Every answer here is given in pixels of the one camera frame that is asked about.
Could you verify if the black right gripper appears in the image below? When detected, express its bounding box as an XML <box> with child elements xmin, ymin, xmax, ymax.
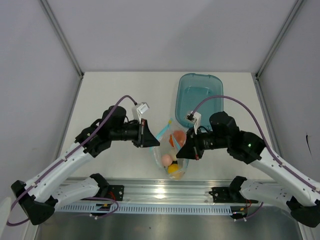
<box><xmin>176</xmin><ymin>125</ymin><xmax>229</xmax><ymax>160</ymax></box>

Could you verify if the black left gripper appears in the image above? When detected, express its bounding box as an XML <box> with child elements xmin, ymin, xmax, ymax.
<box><xmin>110</xmin><ymin>118</ymin><xmax>160</xmax><ymax>148</ymax></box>

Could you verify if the clear zip top bag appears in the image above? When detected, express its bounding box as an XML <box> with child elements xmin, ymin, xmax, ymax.
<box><xmin>150</xmin><ymin>118</ymin><xmax>189</xmax><ymax>180</ymax></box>

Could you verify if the orange tomato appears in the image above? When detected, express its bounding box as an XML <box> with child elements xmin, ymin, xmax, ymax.
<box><xmin>169</xmin><ymin>130</ymin><xmax>187</xmax><ymax>148</ymax></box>

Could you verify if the yellow lemon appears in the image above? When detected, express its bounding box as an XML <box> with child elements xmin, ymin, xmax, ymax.
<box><xmin>167</xmin><ymin>163</ymin><xmax>181</xmax><ymax>180</ymax></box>

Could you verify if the white egg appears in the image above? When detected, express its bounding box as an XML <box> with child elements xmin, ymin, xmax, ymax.
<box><xmin>169</xmin><ymin>149</ymin><xmax>178</xmax><ymax>158</ymax></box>

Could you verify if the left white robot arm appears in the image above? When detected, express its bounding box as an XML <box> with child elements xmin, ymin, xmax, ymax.
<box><xmin>11</xmin><ymin>102</ymin><xmax>160</xmax><ymax>226</ymax></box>

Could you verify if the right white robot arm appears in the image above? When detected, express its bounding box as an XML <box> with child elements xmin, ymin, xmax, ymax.
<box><xmin>176</xmin><ymin>111</ymin><xmax>320</xmax><ymax>228</ymax></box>

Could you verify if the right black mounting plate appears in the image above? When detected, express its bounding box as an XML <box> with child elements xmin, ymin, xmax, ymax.
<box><xmin>208</xmin><ymin>186</ymin><xmax>259</xmax><ymax>204</ymax></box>

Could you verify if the black mounting plate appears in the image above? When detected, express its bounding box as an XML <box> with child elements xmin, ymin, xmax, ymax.
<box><xmin>106</xmin><ymin>185</ymin><xmax>125</xmax><ymax>202</ymax></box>
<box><xmin>208</xmin><ymin>186</ymin><xmax>259</xmax><ymax>204</ymax></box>

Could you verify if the teal plastic tub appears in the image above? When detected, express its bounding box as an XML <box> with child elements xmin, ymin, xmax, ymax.
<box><xmin>175</xmin><ymin>73</ymin><xmax>224</xmax><ymax>130</ymax></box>

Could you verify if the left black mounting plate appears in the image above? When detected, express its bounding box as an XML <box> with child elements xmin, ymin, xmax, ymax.
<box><xmin>106</xmin><ymin>185</ymin><xmax>125</xmax><ymax>202</ymax></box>

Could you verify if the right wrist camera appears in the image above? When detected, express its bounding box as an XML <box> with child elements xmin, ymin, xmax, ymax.
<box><xmin>185</xmin><ymin>111</ymin><xmax>202</xmax><ymax>135</ymax></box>

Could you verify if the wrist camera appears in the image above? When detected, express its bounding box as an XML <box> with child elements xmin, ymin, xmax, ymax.
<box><xmin>132</xmin><ymin>102</ymin><xmax>150</xmax><ymax>122</ymax></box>
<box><xmin>185</xmin><ymin>111</ymin><xmax>202</xmax><ymax>135</ymax></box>

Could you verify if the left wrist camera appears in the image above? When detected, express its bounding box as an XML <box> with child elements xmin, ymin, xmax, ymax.
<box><xmin>132</xmin><ymin>102</ymin><xmax>150</xmax><ymax>122</ymax></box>

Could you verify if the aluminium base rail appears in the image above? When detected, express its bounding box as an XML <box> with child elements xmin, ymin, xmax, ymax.
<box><xmin>54</xmin><ymin>176</ymin><xmax>307</xmax><ymax>207</ymax></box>

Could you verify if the white slotted cable duct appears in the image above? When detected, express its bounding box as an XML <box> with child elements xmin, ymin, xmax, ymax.
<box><xmin>58</xmin><ymin>202</ymin><xmax>233</xmax><ymax>216</ymax></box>

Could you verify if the right aluminium frame post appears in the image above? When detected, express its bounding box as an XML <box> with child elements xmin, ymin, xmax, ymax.
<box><xmin>254</xmin><ymin>0</ymin><xmax>307</xmax><ymax>78</ymax></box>

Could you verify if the aluminium frame post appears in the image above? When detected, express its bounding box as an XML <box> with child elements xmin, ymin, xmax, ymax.
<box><xmin>254</xmin><ymin>0</ymin><xmax>307</xmax><ymax>78</ymax></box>
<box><xmin>38</xmin><ymin>0</ymin><xmax>84</xmax><ymax>79</ymax></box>

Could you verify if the left aluminium frame post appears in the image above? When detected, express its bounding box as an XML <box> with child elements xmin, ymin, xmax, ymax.
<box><xmin>38</xmin><ymin>0</ymin><xmax>84</xmax><ymax>79</ymax></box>

